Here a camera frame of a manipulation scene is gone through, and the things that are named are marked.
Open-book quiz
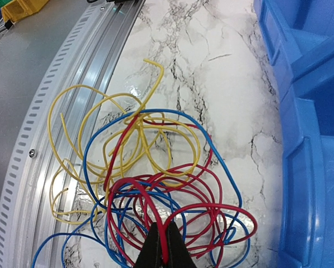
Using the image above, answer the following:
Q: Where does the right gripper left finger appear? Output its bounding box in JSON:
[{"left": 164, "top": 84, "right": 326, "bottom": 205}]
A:
[{"left": 135, "top": 222, "right": 163, "bottom": 268}]

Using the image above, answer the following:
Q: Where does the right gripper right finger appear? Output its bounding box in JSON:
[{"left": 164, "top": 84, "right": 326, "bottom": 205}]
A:
[{"left": 165, "top": 222, "right": 196, "bottom": 268}]

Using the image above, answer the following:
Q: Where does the blue cable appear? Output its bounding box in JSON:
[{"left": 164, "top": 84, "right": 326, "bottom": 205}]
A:
[{"left": 31, "top": 108, "right": 253, "bottom": 268}]

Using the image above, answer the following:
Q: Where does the red cable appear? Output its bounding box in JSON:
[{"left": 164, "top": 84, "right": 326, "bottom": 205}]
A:
[{"left": 103, "top": 116, "right": 259, "bottom": 268}]

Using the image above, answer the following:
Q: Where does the middle blue storage bin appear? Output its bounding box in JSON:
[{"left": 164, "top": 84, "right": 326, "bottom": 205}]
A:
[{"left": 277, "top": 94, "right": 334, "bottom": 267}]

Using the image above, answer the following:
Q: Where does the blue storage bin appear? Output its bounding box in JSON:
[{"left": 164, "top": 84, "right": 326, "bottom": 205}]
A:
[
  {"left": 277, "top": 94, "right": 334, "bottom": 267},
  {"left": 254, "top": 1, "right": 334, "bottom": 123}
]

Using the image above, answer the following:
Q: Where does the left blue storage bin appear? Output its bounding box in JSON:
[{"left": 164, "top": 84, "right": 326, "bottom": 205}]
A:
[{"left": 254, "top": 1, "right": 334, "bottom": 123}]

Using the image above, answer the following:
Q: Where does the yellow storage bin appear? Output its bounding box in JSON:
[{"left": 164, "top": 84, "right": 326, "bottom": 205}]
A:
[{"left": 1, "top": 0, "right": 49, "bottom": 22}]

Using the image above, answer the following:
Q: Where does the aluminium front rail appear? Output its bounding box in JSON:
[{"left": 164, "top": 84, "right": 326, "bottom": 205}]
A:
[{"left": 0, "top": 1, "right": 143, "bottom": 267}]

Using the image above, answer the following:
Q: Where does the yellow cable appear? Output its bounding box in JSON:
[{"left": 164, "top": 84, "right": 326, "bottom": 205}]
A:
[{"left": 47, "top": 58, "right": 201, "bottom": 225}]

